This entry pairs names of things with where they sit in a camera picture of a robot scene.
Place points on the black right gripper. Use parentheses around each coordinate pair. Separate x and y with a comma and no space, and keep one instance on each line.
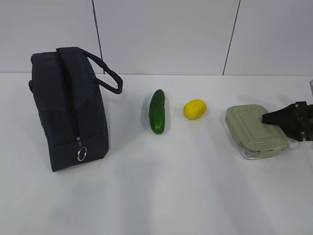
(303,130)

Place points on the glass container with green lid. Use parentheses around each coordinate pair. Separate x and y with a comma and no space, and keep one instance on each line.
(255,139)

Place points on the yellow lemon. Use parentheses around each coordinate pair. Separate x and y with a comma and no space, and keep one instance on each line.
(194,109)

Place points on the green cucumber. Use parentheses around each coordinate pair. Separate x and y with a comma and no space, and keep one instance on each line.
(157,112)

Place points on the dark navy lunch bag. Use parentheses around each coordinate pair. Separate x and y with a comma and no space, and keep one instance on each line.
(66,88)

